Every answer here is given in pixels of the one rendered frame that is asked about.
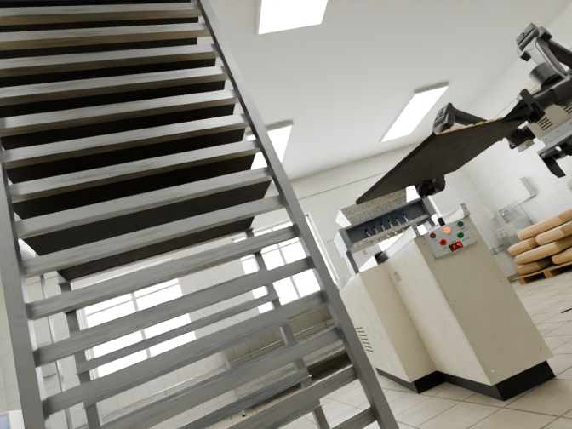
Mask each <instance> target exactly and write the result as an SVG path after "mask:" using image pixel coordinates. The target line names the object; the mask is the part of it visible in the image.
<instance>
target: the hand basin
mask: <svg viewBox="0 0 572 429"><path fill-rule="evenodd" d="M507 187H508V188H509V190H510V191H511V193H512V195H513V196H514V197H515V198H516V200H517V201H515V202H513V203H511V204H509V205H507V206H506V207H504V208H503V209H500V210H498V211H499V213H500V215H501V216H502V218H503V220H504V221H505V222H506V225H504V226H502V227H500V228H498V229H496V230H495V231H493V233H494V234H495V236H496V237H497V239H498V240H499V241H501V240H504V239H506V238H508V237H511V236H513V235H516V234H518V232H519V231H521V230H523V229H525V228H527V227H529V226H532V225H533V224H532V223H531V221H530V220H529V217H528V216H527V215H526V213H525V212H524V210H523V208H522V207H521V205H520V203H522V202H524V201H526V200H527V199H529V198H531V197H533V196H534V195H535V192H534V191H533V189H532V188H531V186H530V185H529V183H528V182H527V180H526V179H525V178H524V177H523V178H520V179H518V180H516V181H514V182H513V183H511V184H510V185H509V186H507ZM485 211H486V212H487V214H488V215H489V218H490V219H493V218H495V217H496V216H497V214H496V213H495V211H494V210H493V208H492V207H490V208H487V209H486V210H485Z"/></svg>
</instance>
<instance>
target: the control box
mask: <svg viewBox="0 0 572 429"><path fill-rule="evenodd" d="M458 221H462V222H463V223H464V226H463V227H459V226H458V225H457V223H458ZM445 227H448V228H449V229H450V231H449V232H448V233H447V232H445V231H444V230H443V229H444V228H445ZM432 232H434V233H435V234H436V237H435V238H431V237H430V234H431V233H432ZM459 232H463V233H464V237H463V238H459V237H458V233H459ZM421 236H422V237H423V239H424V241H425V243H426V245H427V247H428V248H429V250H430V252H431V253H432V256H433V258H434V260H435V259H437V258H440V257H442V256H445V255H447V254H450V253H452V252H454V251H456V250H458V249H462V248H464V247H466V246H468V245H470V244H473V243H475V242H477V241H478V240H477V238H476V236H475V234H474V233H473V231H472V229H471V227H470V226H469V225H468V223H467V221H466V219H465V217H463V218H461V219H458V220H455V221H453V222H450V223H449V224H447V225H444V226H440V227H439V228H437V229H434V230H432V231H429V232H427V233H424V234H423V235H421ZM443 239H444V240H446V242H447V243H446V245H442V244H441V243H440V241H441V240H443ZM458 242H459V243H458ZM457 243H458V244H460V245H461V247H459V246H460V245H459V246H458V245H457ZM452 244H453V245H454V246H455V250H453V249H454V248H453V249H452V248H451V245H452ZM453 245H452V247H453Z"/></svg>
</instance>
